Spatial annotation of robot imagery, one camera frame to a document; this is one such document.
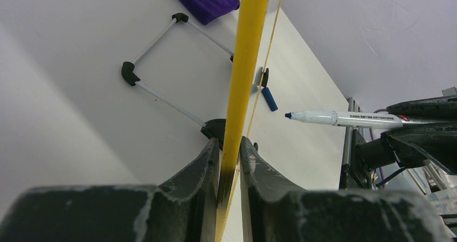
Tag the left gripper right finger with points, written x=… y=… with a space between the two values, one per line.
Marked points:
x=276 y=209

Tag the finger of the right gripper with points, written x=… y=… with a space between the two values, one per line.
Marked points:
x=434 y=141
x=437 y=108

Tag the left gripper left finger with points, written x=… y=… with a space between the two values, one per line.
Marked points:
x=183 y=208

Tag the blue capped marker pen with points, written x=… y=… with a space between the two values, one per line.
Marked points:
x=347 y=119

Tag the blue marker cap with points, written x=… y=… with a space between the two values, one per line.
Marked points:
x=269 y=99

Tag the yellow framed whiteboard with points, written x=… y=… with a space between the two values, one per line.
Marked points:
x=251 y=20

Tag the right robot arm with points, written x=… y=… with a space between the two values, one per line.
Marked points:
x=374 y=154

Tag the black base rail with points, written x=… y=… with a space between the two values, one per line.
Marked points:
x=354 y=174

